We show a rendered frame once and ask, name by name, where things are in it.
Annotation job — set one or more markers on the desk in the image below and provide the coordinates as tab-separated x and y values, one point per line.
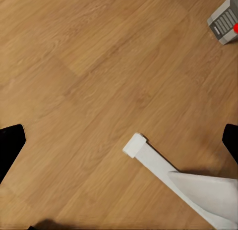
213	198

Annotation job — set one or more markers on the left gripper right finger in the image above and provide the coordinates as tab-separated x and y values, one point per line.
230	140

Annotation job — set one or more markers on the desktop computer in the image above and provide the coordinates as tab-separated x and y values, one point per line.
224	22

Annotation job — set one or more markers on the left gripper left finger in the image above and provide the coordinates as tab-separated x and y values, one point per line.
12	140

